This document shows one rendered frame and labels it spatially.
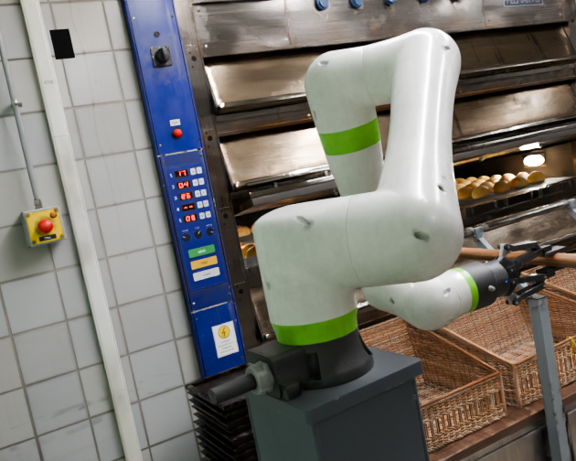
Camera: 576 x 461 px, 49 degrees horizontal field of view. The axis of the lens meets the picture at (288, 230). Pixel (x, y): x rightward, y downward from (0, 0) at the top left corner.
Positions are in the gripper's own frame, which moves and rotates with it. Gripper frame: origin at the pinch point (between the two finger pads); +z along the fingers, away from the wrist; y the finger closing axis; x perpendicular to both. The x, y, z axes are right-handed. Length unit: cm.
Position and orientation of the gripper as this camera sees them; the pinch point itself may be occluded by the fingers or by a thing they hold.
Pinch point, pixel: (551, 259)
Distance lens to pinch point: 148.5
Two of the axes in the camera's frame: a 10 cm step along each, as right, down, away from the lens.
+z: 8.7, -2.1, 4.4
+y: 1.8, 9.8, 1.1
